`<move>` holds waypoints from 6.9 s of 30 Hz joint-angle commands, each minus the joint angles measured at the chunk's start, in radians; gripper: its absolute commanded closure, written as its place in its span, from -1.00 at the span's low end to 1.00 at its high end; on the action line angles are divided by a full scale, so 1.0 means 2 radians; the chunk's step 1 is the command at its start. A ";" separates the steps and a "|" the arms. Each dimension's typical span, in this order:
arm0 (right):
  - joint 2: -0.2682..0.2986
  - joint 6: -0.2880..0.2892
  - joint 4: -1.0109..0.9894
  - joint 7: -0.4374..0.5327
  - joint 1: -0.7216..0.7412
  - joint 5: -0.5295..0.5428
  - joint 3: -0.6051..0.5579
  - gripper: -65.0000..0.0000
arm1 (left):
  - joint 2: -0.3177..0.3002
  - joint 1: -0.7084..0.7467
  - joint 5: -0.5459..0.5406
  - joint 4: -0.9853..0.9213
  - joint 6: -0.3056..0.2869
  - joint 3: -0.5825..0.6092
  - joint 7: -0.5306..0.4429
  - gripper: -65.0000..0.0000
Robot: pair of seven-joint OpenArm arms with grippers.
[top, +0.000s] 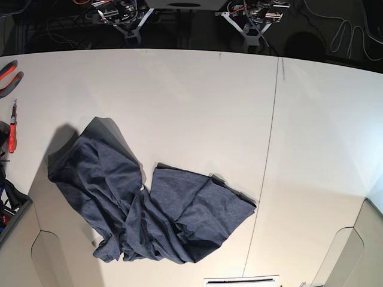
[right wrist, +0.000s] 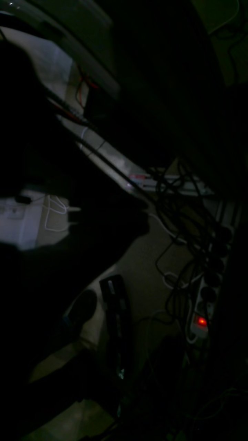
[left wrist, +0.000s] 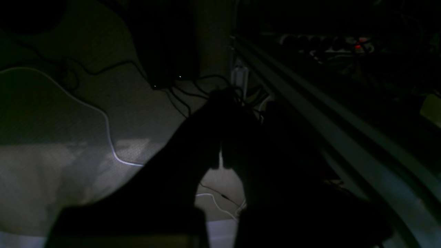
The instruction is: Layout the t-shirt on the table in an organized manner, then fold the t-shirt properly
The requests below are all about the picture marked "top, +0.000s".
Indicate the blue grey t-shirt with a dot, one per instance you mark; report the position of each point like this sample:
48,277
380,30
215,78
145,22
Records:
183,217

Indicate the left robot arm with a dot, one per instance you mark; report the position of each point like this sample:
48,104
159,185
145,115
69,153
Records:
253,18

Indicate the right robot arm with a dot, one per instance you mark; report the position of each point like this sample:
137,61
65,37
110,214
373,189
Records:
128,17

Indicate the orange handled screwdriver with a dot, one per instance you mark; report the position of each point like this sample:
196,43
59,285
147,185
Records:
12,141

